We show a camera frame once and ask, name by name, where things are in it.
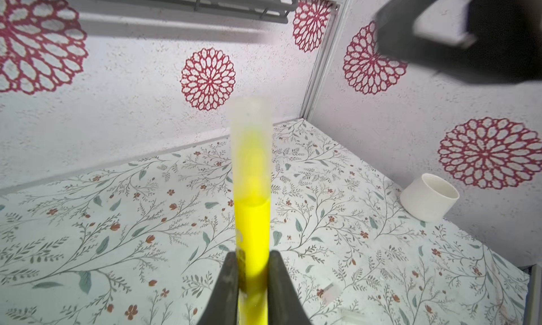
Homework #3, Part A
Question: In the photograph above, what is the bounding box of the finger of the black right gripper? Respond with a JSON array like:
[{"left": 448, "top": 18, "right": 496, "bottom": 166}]
[{"left": 375, "top": 0, "right": 541, "bottom": 84}]

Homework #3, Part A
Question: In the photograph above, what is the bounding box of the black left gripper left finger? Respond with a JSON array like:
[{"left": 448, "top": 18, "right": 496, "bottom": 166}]
[{"left": 197, "top": 252, "right": 239, "bottom": 325}]

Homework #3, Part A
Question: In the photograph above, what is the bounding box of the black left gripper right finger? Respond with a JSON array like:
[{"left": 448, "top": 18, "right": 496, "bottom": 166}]
[{"left": 268, "top": 250, "right": 311, "bottom": 325}]

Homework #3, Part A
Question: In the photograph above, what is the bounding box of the yellow highlighter pen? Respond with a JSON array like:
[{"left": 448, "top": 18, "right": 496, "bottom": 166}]
[{"left": 232, "top": 129, "right": 272, "bottom": 325}]

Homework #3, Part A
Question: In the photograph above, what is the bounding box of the clear pen cap on table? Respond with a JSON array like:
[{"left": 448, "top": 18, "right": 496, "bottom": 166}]
[{"left": 320, "top": 283, "right": 342, "bottom": 306}]

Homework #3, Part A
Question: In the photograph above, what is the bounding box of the white mug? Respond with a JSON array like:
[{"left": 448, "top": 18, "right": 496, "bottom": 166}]
[{"left": 399, "top": 173, "right": 460, "bottom": 223}]

